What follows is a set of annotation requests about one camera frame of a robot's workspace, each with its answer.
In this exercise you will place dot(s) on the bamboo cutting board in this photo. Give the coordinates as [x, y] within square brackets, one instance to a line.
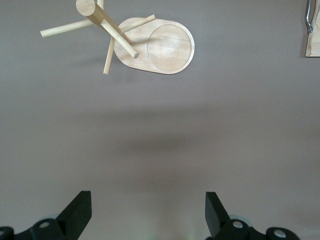
[313, 45]

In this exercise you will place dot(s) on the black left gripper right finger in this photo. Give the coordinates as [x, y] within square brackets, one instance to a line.
[225, 225]

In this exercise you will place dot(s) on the brown table cover sheet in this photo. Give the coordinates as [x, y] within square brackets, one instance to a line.
[160, 125]

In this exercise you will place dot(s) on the wooden cup rack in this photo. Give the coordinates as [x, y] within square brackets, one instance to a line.
[170, 50]

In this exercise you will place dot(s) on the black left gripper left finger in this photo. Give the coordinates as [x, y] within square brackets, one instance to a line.
[67, 225]

